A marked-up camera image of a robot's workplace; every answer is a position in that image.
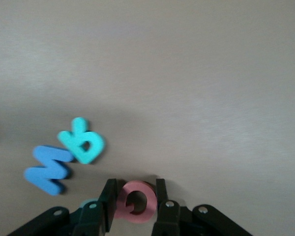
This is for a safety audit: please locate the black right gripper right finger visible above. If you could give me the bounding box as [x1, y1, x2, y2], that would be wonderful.
[152, 178, 254, 236]

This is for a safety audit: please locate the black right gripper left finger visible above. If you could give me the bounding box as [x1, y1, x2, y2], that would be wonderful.
[7, 178, 118, 236]

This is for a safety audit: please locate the red foam letter G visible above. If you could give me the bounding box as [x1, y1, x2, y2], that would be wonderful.
[114, 180, 158, 224]

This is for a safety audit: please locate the blue foam letter M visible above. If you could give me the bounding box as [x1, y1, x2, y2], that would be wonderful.
[24, 145, 76, 197]

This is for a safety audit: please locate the teal foam letter b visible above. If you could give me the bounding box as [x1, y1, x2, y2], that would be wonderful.
[57, 117, 106, 165]

